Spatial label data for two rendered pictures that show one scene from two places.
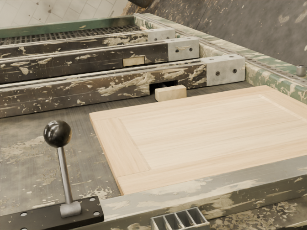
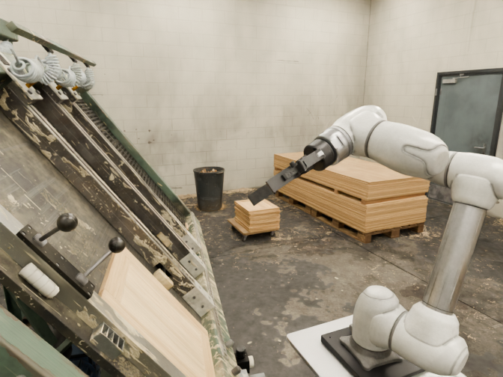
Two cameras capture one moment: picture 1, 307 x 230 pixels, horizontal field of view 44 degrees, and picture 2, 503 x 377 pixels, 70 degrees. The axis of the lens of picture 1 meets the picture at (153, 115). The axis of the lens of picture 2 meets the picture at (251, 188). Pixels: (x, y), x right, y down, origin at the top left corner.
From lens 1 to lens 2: 0.40 m
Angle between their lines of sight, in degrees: 24
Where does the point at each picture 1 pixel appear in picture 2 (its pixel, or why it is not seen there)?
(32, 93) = (107, 199)
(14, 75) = (103, 173)
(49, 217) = (70, 271)
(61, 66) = (129, 197)
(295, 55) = (240, 339)
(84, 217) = (83, 289)
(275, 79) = (214, 333)
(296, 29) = (256, 326)
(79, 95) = (124, 226)
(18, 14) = (131, 121)
